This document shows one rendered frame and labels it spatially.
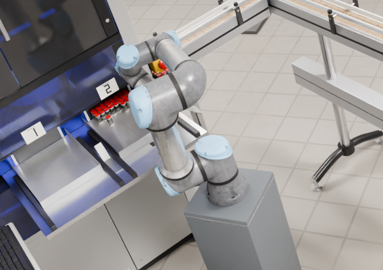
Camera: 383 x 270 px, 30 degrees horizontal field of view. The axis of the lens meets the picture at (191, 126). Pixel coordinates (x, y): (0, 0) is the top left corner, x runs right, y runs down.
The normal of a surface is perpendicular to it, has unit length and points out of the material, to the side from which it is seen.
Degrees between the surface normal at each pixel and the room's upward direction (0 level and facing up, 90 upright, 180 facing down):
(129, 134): 0
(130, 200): 90
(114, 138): 0
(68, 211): 0
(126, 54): 35
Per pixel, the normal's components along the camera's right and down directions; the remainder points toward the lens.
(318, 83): -0.80, 0.52
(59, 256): 0.52, 0.39
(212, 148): -0.16, -0.81
